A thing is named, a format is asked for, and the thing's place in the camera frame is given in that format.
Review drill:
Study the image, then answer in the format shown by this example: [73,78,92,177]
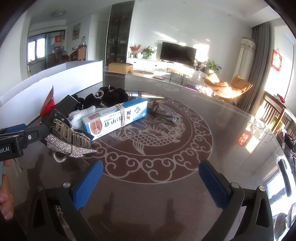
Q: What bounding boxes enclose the black box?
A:
[56,95,78,117]

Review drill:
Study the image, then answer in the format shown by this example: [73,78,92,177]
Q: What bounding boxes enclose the white television cabinet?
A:
[126,57,208,75]

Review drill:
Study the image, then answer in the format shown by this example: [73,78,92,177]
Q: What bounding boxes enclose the person's left hand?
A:
[0,160,14,219]

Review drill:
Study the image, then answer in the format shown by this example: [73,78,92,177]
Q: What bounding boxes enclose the wooden coffee table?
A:
[167,68,195,83]

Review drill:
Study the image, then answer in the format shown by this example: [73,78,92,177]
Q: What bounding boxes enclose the red flower plant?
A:
[129,43,142,58]

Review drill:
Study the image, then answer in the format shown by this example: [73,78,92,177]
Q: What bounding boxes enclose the tan rubber band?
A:
[115,103,128,127]

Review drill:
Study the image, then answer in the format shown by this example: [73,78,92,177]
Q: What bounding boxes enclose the dark frame glasses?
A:
[148,101,180,127]

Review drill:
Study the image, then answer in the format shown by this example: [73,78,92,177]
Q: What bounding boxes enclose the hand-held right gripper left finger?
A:
[27,160,104,241]

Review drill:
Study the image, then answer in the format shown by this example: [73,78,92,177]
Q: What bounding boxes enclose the rhinestone hair claw clip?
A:
[46,119,98,164]

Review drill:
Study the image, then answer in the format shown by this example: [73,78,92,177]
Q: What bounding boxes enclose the patterned brown glass desktop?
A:
[0,70,296,241]

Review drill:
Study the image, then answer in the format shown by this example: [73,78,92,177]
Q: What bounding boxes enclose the framed wall painting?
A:
[72,22,81,40]

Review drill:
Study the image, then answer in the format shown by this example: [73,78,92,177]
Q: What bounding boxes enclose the blue and white ointment box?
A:
[82,100,148,142]

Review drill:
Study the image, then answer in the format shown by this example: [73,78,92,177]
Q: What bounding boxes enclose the white knitted cloth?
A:
[68,105,96,130]

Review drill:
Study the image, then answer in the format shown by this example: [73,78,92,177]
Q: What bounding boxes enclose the dark glass display cabinet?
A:
[106,0,135,67]

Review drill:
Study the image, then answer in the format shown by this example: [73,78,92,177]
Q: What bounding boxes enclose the standing air conditioner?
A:
[235,36,257,87]

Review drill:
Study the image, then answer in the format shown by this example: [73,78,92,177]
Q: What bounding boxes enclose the white partition board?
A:
[0,60,103,130]

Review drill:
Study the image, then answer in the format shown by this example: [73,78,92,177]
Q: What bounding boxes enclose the grey curtain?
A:
[237,23,271,114]

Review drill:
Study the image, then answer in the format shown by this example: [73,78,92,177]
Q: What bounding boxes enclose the small green potted plant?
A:
[194,60,207,71]

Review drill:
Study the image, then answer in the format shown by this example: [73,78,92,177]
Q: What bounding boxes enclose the black television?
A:
[160,42,197,67]

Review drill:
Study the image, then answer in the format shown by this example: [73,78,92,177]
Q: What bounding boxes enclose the leafy green potted plant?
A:
[205,60,223,74]

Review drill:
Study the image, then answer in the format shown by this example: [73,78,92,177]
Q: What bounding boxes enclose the clear plastic stand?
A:
[249,114,276,142]

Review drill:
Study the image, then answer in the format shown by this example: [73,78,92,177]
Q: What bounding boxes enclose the wooden chair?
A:
[262,91,287,131]

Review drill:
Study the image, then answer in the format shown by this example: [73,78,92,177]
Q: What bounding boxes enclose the red wall hanging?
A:
[271,49,283,71]

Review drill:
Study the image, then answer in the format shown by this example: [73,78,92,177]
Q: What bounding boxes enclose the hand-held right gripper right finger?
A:
[199,160,274,241]

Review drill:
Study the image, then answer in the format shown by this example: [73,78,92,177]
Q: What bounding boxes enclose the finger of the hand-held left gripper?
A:
[23,125,50,147]
[0,124,28,137]

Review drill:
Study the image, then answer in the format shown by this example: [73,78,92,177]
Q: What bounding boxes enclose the red foil packet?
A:
[40,85,56,119]

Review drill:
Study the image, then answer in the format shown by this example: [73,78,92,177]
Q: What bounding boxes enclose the cardboard box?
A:
[108,62,134,73]

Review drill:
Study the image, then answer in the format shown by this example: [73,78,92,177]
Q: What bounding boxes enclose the orange lounge chair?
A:
[223,75,254,105]
[203,73,232,98]

